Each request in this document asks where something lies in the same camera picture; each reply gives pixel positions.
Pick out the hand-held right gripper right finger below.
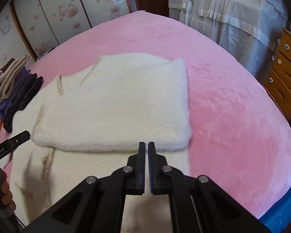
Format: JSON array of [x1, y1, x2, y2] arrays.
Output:
[[148, 142, 270, 233]]

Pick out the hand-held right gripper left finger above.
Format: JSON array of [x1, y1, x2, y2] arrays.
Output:
[[22, 142, 146, 233]]

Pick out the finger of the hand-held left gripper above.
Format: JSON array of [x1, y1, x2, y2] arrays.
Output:
[[9, 130, 31, 152]]

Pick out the white fluffy sweater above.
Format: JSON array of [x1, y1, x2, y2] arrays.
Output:
[[8, 53, 193, 233]]

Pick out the folded purple clothes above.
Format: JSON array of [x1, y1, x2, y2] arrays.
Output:
[[0, 67, 37, 118]]

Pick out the person's left hand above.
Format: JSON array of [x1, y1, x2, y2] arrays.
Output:
[[0, 169, 16, 211]]

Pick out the folded black garment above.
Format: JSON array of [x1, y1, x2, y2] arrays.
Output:
[[3, 76, 44, 133]]

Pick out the dark wooden headboard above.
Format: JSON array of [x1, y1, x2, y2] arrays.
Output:
[[0, 58, 16, 72]]

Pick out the pink plush blanket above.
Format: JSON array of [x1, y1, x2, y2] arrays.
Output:
[[0, 10, 291, 221]]

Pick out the floral sliding door wardrobe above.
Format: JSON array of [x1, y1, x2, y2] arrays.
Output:
[[9, 0, 134, 62]]

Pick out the wooden chest of drawers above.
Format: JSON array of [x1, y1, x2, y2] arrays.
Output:
[[263, 27, 291, 121]]

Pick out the white lace furniture cover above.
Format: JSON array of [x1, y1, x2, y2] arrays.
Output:
[[168, 0, 289, 76]]

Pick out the wall cable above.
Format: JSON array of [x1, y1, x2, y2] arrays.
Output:
[[0, 17, 12, 35]]

